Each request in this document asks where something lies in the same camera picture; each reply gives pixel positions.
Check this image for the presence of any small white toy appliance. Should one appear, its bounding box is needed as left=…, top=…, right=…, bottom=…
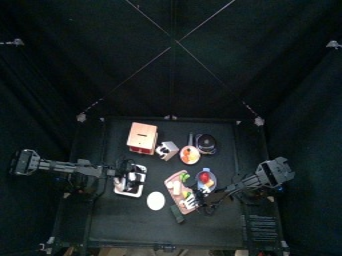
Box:
left=156, top=140, right=181, bottom=162

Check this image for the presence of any pale yellow toy corn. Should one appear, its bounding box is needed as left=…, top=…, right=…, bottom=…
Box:
left=172, top=180, right=185, bottom=197

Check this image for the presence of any printed label sheet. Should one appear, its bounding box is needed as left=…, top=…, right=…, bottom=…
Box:
left=246, top=213, right=281, bottom=243

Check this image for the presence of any purple toy bowl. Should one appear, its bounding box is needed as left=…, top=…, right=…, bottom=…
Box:
left=194, top=167, right=220, bottom=194

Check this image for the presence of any pink cutting board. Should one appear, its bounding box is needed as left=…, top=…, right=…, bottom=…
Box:
left=164, top=169, right=202, bottom=216

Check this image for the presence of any pink toy box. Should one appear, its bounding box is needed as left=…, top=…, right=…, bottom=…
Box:
left=126, top=121, right=161, bottom=156

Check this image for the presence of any silver table corner bracket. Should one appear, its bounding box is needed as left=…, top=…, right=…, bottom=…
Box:
left=38, top=236, right=58, bottom=256

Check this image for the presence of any toy frying pan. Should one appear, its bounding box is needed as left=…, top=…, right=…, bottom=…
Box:
left=180, top=132, right=202, bottom=166

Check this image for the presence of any white round plate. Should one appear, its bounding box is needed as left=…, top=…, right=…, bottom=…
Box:
left=146, top=191, right=168, bottom=212

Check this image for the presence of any white rectangular tray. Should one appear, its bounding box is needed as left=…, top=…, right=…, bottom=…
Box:
left=113, top=163, right=149, bottom=199

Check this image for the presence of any thin diagonal brace cord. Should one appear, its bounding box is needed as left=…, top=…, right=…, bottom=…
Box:
left=82, top=0, right=238, bottom=116
left=124, top=0, right=262, bottom=118

